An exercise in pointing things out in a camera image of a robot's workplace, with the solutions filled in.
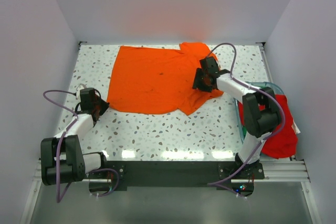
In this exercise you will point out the red t shirt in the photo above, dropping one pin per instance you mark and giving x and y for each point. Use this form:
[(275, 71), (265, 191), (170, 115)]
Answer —
[(282, 145)]

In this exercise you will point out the white paper sheet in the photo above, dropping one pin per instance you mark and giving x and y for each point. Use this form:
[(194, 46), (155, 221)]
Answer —
[(295, 128)]

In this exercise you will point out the clear blue plastic bin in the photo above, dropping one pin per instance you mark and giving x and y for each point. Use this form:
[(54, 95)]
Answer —
[(276, 89)]

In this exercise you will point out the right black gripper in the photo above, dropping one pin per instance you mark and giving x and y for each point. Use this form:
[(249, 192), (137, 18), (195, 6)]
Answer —
[(197, 83)]

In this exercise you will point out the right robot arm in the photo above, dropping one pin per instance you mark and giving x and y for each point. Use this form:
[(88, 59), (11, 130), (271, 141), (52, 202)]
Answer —
[(262, 113)]

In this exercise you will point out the orange t shirt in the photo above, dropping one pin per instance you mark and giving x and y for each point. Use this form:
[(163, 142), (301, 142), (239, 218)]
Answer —
[(158, 81)]

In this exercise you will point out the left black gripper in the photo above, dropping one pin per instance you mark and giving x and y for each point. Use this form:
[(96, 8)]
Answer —
[(104, 105)]

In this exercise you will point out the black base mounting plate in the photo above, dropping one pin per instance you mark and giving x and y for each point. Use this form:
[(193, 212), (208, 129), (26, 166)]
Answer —
[(121, 175)]

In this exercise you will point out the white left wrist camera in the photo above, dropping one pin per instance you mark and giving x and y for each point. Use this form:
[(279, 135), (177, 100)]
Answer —
[(80, 87)]

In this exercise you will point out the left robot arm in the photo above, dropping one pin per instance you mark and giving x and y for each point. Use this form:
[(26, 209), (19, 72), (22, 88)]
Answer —
[(62, 154)]

